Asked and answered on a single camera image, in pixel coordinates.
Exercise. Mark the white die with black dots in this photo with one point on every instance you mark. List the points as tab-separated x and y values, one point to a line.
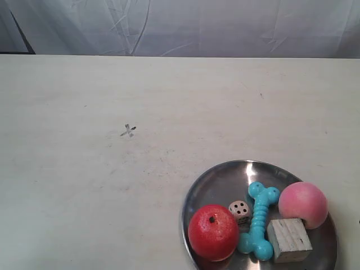
240	210

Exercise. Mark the red toy apple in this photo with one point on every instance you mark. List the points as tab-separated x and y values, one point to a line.
213	233

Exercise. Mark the turquoise rubber bone toy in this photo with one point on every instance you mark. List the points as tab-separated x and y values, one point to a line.
254	240

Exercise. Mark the pink toy peach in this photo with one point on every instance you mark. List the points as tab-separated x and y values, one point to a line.
305	201

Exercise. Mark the white wrinkled backdrop cloth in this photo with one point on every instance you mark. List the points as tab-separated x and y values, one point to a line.
182	28

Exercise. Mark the pale wooden cube block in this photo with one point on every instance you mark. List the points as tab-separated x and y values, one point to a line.
289	239

